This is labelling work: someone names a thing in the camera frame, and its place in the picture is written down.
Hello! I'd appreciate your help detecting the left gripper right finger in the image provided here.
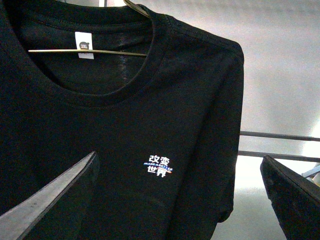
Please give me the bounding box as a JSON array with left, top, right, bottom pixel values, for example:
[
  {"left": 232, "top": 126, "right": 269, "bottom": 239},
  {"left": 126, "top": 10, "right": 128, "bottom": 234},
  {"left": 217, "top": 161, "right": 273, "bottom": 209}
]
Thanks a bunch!
[{"left": 260, "top": 155, "right": 320, "bottom": 240}]

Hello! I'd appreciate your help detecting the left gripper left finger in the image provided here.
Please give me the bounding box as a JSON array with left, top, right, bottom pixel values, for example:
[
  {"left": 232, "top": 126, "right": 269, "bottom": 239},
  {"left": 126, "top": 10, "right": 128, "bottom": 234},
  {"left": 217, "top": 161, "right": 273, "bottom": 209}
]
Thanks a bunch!
[{"left": 0, "top": 151, "right": 97, "bottom": 240}]

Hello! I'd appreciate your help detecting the black printed t-shirt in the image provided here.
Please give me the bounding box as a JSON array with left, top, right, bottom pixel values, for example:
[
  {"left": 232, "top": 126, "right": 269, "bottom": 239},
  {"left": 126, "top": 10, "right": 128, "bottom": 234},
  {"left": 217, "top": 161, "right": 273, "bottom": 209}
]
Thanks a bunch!
[{"left": 0, "top": 0, "right": 244, "bottom": 240}]

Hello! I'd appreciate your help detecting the gold metal clothes hanger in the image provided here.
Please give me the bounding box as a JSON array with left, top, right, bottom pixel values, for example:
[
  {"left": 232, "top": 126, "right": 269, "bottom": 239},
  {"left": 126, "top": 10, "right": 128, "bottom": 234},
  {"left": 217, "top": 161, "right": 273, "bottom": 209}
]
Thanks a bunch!
[{"left": 28, "top": 0, "right": 151, "bottom": 57}]

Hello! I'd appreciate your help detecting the lower rack crossbar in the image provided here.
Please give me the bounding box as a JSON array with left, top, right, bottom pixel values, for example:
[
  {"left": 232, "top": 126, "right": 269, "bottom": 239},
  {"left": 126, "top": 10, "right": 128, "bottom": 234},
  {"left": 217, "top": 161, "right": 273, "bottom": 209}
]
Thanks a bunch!
[{"left": 238, "top": 150, "right": 320, "bottom": 163}]

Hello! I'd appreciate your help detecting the rack crossbar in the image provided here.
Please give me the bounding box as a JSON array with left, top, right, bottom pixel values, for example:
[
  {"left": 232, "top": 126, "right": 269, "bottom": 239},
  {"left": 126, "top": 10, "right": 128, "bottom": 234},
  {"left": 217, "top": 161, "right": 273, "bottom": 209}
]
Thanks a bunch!
[
  {"left": 238, "top": 150, "right": 320, "bottom": 163},
  {"left": 240, "top": 131, "right": 320, "bottom": 142}
]

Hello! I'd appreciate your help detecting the upper rack crossbar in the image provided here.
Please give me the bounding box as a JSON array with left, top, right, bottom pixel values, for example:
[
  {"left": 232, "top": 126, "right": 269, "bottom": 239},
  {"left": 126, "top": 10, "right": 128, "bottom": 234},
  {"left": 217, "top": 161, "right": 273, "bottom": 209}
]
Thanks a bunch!
[{"left": 240, "top": 131, "right": 320, "bottom": 142}]

